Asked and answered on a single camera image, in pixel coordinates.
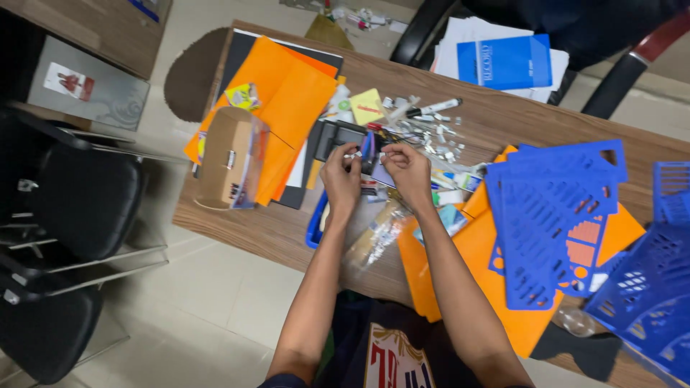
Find heap of litter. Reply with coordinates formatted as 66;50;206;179
279;0;410;34

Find orange plastic folders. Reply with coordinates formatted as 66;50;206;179
397;144;647;360

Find glass panel with red sticker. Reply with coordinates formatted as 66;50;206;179
26;35;151;132

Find heap of silver clips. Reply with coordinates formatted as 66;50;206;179
377;95;471;164

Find small blue stapler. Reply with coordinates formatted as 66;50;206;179
360;133;378;176

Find black card sheet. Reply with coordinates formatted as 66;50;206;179
215;28;345;211

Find small yellow green packet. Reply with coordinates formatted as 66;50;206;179
224;82;262;113

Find stack of blue plastic panels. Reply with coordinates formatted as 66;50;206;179
484;139;629;311

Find black hole punch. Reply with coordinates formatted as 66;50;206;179
314;119;385;163

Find white glue bottle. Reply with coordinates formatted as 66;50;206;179
328;83;354;124

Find clear bag of sticks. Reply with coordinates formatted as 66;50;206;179
344;198;414;272

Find black office chair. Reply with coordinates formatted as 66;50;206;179
0;259;130;387
0;107;169;270

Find brown floor mat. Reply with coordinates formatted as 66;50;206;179
163;27;232;124

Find yellow sticky note pad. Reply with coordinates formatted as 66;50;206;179
349;88;386;127

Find black and white marker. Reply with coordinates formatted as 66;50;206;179
405;97;464;119

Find cardboard box with clear window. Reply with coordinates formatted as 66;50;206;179
194;106;270;211

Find person's left hand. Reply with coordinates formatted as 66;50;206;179
319;143;363;217

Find wooden desk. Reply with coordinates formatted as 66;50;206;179
0;0;174;81

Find clear round plastic lid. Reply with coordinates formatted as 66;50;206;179
555;307;597;338

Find stack of white papers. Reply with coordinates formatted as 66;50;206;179
431;16;570;103

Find black chair with red armrest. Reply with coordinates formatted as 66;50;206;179
389;0;690;120

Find small blue plastic tray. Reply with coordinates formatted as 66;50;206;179
305;189;330;250

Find blue plastic basket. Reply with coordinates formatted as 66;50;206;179
584;161;690;387

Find stack of orange paper sheets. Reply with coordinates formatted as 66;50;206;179
183;36;346;207

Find person's right hand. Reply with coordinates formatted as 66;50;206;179
380;143;432;214

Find white glue tube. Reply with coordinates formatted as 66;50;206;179
431;168;484;193

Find teal packet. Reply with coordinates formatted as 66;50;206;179
412;204;469;244

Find person's dark printed shirt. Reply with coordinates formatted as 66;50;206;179
258;291;535;388

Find blue record book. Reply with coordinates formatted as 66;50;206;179
456;34;553;91

